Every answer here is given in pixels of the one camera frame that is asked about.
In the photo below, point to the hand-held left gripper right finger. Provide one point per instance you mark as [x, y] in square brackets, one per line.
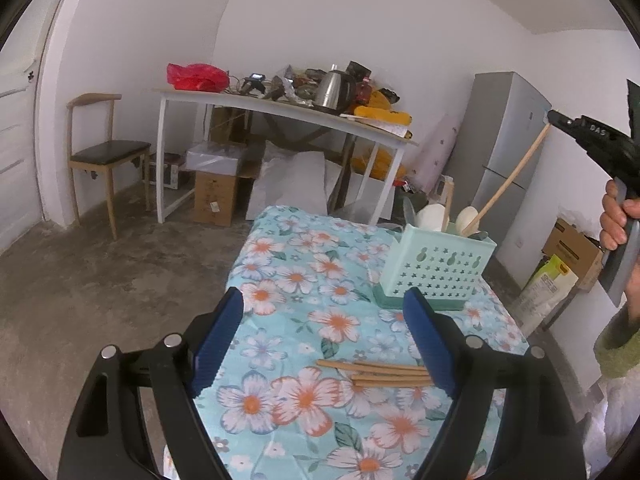
[430, 345]

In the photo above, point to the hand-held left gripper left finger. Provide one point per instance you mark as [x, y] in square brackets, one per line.
[220, 340]

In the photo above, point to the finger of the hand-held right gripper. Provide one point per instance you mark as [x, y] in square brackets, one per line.
[595, 135]
[635, 110]

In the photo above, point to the pile of wooden chopsticks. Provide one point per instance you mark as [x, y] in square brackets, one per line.
[385, 382]

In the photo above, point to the green perforated utensil holder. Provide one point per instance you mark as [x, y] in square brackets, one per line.
[440, 270]

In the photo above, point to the single wooden chopstick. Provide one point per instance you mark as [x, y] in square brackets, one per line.
[448, 205]
[510, 176]

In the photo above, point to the person's right forearm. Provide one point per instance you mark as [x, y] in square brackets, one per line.
[620, 350]

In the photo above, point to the person's right hand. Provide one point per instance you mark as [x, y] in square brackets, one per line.
[612, 225]

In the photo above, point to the large open cardboard box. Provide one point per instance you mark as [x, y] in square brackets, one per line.
[575, 252]

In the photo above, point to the white printed sack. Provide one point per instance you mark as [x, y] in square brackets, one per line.
[545, 290]

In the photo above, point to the grey refrigerator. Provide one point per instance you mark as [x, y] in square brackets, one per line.
[505, 150]

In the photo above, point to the floral tablecloth table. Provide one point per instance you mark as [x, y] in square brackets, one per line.
[300, 280]

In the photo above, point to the clear plastic bag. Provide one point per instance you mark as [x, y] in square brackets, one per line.
[409, 210]

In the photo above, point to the brown cardboard box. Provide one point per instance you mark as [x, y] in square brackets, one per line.
[215, 200]

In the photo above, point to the person's fluffy pale clothing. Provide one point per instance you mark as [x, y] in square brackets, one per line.
[615, 425]

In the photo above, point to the pink rolled mat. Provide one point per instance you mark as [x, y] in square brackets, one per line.
[440, 155]

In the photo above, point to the small white box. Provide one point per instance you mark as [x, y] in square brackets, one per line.
[167, 172]

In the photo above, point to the white wrapped foam box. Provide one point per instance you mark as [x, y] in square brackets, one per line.
[215, 157]

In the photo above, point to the orange plastic bag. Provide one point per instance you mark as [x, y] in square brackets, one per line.
[375, 160]

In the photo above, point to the yellow bag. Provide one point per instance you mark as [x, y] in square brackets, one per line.
[382, 116]

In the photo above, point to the wooden chair dark seat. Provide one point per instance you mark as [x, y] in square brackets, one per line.
[107, 151]

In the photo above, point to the long white table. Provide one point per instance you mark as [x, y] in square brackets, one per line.
[240, 100]

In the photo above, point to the dark snack bag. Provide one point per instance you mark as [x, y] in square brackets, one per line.
[357, 72]

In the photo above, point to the small black device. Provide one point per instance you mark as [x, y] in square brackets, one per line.
[255, 82]

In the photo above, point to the red plastic bag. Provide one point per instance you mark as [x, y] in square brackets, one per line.
[195, 77]

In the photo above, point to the crumpled foil bag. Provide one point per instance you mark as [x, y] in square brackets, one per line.
[295, 85]

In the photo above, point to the steel electric kettle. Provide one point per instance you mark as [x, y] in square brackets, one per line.
[332, 92]

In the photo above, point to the white panel door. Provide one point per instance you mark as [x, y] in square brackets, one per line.
[15, 160]

